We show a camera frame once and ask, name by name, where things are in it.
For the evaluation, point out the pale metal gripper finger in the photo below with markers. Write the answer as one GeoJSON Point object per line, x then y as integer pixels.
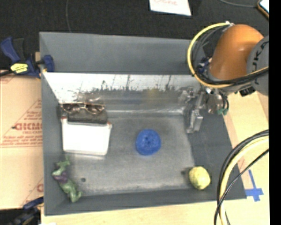
{"type": "Point", "coordinates": [190, 122]}
{"type": "Point", "coordinates": [198, 122]}

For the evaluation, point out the blue ball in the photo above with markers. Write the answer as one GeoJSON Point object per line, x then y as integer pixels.
{"type": "Point", "coordinates": [148, 142]}

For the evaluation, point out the grey metal bin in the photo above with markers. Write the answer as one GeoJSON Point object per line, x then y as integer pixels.
{"type": "Point", "coordinates": [131, 172]}

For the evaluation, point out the black flat block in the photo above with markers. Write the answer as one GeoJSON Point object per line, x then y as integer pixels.
{"type": "Point", "coordinates": [87, 118]}

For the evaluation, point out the gold-rimmed sunglasses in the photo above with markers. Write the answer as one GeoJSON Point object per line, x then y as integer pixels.
{"type": "Point", "coordinates": [85, 108]}

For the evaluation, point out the white box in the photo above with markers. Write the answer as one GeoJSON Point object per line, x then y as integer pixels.
{"type": "Point", "coordinates": [85, 137]}

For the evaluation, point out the green and purple toy figure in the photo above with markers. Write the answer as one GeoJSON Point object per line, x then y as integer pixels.
{"type": "Point", "coordinates": [69, 185]}

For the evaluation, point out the brown cardboard board red print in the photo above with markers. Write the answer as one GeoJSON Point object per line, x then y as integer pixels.
{"type": "Point", "coordinates": [18, 167]}

